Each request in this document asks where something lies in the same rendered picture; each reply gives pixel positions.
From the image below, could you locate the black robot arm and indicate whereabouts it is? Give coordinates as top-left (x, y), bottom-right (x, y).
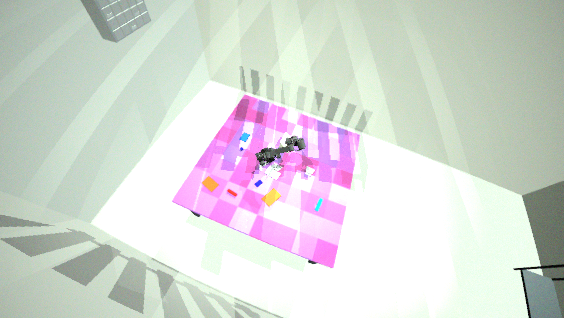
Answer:
top-left (255, 135), bottom-right (306, 160)

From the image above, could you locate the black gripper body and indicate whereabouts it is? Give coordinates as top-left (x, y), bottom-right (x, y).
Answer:
top-left (258, 154), bottom-right (281, 166)

